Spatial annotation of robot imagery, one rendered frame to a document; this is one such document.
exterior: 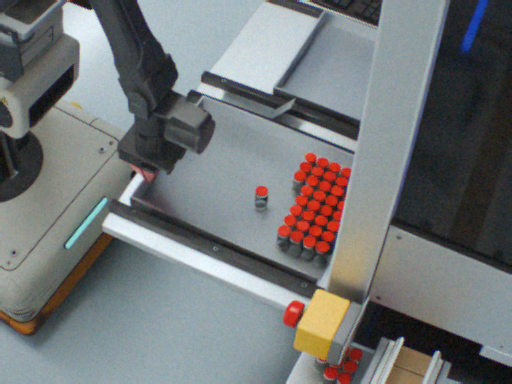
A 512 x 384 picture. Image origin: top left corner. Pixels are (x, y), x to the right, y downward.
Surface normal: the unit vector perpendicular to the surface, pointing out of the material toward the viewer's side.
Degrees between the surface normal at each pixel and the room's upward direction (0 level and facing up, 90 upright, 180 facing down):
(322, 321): 0
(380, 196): 90
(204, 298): 0
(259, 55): 0
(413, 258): 90
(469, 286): 90
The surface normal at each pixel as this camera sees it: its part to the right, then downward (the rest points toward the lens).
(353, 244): -0.43, 0.72
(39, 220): 0.04, -0.59
